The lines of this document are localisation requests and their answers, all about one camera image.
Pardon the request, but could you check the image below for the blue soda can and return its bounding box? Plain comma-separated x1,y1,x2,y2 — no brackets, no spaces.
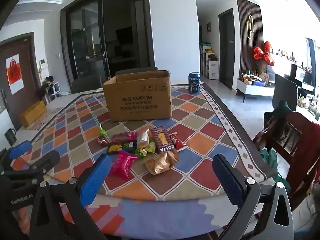
188,72,201,95

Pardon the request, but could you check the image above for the light green cloth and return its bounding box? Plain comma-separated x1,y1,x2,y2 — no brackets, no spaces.
260,149,292,193

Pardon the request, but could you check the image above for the dark glass sliding door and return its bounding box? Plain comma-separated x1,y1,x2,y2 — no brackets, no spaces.
60,0,154,93

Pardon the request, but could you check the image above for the pile of assorted boxes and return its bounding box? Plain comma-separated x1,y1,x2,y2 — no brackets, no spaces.
241,69,274,87

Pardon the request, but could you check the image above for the dark green chips packet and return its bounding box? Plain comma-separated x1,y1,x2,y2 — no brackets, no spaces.
107,141,137,155

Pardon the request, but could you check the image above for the red candy packet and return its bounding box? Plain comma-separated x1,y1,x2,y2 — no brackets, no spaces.
169,132,187,152

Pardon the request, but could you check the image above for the grey chair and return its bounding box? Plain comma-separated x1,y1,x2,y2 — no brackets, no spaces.
272,73,298,110

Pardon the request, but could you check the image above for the brown cardboard box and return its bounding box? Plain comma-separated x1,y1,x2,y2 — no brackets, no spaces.
103,70,172,122

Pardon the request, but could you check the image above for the dark interior door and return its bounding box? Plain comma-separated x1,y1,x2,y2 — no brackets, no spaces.
218,8,236,90

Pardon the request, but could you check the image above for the red wooden chair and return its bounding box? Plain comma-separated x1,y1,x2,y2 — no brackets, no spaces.
252,111,320,212

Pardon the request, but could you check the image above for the dark green garment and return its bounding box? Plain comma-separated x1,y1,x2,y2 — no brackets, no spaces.
264,100,293,130

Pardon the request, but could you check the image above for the red pink snack packet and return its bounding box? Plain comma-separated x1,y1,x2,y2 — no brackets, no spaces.
111,131,138,143

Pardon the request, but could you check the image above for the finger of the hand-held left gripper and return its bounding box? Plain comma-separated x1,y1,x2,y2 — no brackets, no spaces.
0,141,32,167
0,150,61,180

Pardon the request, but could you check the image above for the red white door poster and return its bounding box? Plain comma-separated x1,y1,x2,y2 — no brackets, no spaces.
6,54,25,95

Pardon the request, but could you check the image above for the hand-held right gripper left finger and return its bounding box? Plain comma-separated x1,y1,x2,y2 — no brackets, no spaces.
29,153,113,240

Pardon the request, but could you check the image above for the white shelf unit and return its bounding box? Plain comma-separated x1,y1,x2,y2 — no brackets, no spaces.
202,42,219,80

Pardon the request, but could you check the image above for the yellow box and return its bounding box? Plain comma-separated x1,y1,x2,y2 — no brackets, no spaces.
19,101,47,127

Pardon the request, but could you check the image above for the white storage cube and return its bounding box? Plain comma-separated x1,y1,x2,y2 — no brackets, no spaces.
51,81,62,95

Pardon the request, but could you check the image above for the colourful chequered table mat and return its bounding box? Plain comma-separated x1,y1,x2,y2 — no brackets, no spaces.
11,84,278,203

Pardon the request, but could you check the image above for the red foil balloon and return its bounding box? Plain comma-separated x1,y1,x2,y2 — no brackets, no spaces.
253,41,275,67

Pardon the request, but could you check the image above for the black television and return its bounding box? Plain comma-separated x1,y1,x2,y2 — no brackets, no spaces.
290,64,313,85

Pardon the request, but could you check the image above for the white snack packet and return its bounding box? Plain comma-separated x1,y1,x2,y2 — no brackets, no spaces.
136,129,153,148

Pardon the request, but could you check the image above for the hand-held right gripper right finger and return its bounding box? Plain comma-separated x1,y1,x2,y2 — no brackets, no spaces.
212,154,294,240

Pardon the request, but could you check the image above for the black mug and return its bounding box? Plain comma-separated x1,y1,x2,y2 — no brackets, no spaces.
4,128,17,146

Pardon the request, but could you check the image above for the purple striped biscuit packet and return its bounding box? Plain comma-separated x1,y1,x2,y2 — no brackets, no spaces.
149,126,175,154

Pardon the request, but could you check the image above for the green lollipop with stick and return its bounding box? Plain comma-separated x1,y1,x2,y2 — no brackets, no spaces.
94,115,107,139

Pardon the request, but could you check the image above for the yellow green snack packet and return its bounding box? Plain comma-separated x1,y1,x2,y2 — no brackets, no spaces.
135,141,157,158

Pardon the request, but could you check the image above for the white low cabinet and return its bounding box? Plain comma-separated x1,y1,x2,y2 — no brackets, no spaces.
236,77,275,103

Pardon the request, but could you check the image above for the tan crinkled snack packet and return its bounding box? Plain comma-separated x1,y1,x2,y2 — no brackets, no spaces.
144,149,180,175

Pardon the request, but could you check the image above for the wooden slat wall panel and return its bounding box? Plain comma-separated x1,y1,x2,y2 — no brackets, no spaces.
236,0,264,80

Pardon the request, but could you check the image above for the brown door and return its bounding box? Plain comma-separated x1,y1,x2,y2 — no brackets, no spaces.
0,32,43,130

